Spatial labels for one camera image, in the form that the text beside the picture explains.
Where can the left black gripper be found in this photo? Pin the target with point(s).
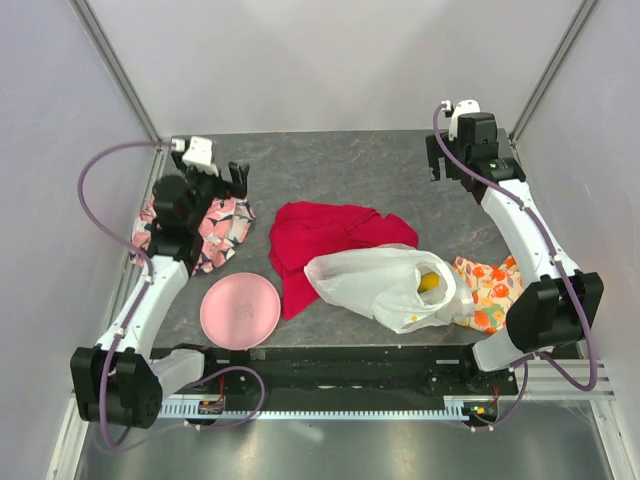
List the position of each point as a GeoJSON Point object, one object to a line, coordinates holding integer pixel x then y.
{"type": "Point", "coordinates": [227, 190]}

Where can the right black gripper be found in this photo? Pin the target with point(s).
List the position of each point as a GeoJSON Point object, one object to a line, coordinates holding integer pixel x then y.
{"type": "Point", "coordinates": [434, 154]}

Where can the yellow fake lemon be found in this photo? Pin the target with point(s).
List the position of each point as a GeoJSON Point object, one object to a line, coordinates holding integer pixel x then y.
{"type": "Point", "coordinates": [428, 282]}

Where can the white plastic bag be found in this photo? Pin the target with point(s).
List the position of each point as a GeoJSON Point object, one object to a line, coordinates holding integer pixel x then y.
{"type": "Point", "coordinates": [381, 283]}

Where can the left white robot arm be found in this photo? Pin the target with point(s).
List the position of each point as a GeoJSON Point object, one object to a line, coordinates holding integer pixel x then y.
{"type": "Point", "coordinates": [117, 381]}

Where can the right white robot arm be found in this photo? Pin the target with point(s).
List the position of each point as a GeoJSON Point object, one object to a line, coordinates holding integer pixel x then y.
{"type": "Point", "coordinates": [559, 302]}

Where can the pink navy floral cloth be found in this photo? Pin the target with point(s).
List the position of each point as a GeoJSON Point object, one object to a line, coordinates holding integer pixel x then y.
{"type": "Point", "coordinates": [224, 227]}

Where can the red cloth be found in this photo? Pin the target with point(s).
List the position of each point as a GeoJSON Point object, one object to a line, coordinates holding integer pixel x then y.
{"type": "Point", "coordinates": [304, 230]}

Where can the pink plate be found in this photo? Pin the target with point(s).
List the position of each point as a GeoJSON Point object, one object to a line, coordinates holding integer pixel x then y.
{"type": "Point", "coordinates": [240, 311]}

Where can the orange floral cloth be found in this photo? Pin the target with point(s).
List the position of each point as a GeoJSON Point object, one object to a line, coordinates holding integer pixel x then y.
{"type": "Point", "coordinates": [494, 289]}

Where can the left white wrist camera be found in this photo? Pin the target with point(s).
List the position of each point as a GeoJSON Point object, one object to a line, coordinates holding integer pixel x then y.
{"type": "Point", "coordinates": [198, 150]}

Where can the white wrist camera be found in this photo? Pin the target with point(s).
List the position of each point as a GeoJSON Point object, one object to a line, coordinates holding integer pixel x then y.
{"type": "Point", "coordinates": [455, 111]}
{"type": "Point", "coordinates": [198, 150]}

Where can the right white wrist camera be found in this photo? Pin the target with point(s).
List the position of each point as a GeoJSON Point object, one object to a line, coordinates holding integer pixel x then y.
{"type": "Point", "coordinates": [455, 111]}

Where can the right aluminium frame post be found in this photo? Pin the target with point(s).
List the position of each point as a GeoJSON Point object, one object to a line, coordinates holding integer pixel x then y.
{"type": "Point", "coordinates": [556, 61]}

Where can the aluminium frame post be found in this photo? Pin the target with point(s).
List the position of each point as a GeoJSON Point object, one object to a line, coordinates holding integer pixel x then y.
{"type": "Point", "coordinates": [556, 61]}
{"type": "Point", "coordinates": [103, 45]}

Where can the left aluminium frame post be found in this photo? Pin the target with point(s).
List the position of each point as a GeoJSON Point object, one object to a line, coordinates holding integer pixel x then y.
{"type": "Point", "coordinates": [103, 45]}

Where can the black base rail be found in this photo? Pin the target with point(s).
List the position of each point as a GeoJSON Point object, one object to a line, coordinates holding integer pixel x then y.
{"type": "Point", "coordinates": [440, 370]}

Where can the white slotted cable duct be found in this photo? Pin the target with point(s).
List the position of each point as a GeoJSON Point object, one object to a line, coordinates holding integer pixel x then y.
{"type": "Point", "coordinates": [193, 407]}

